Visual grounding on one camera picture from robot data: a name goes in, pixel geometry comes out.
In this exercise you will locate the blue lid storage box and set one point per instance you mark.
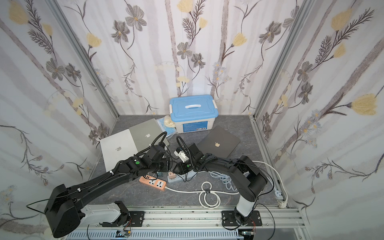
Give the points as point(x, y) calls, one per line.
point(193, 113)

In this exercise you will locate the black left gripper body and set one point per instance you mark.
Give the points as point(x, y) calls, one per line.
point(163, 164)

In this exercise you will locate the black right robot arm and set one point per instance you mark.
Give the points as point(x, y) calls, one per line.
point(248, 179)

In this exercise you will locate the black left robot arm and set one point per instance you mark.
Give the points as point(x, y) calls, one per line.
point(63, 210)

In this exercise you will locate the pink charger plug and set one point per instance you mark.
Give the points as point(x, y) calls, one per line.
point(171, 175)

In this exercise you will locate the white silver laptop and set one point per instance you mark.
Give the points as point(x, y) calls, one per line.
point(117, 147)

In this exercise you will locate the orange power strip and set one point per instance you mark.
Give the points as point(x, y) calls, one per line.
point(153, 182)

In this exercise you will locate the blue face mask pack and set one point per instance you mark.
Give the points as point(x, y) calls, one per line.
point(170, 131)

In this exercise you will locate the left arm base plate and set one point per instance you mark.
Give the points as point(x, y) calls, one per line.
point(131, 218)

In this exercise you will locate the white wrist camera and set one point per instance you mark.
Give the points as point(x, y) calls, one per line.
point(181, 155)

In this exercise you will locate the grey power strip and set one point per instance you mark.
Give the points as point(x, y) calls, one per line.
point(182, 178)

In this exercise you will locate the white wall plug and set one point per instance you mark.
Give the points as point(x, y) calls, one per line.
point(282, 204)

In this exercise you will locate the grey silver laptop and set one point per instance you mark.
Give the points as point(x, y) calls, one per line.
point(144, 133)

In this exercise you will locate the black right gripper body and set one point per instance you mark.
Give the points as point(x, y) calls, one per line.
point(182, 167)

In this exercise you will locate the dark grey laptop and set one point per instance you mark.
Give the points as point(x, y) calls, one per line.
point(218, 142)

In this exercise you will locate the aluminium mounting rail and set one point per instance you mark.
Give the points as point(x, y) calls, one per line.
point(173, 223)

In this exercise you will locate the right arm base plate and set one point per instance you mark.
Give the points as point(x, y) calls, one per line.
point(235, 219)

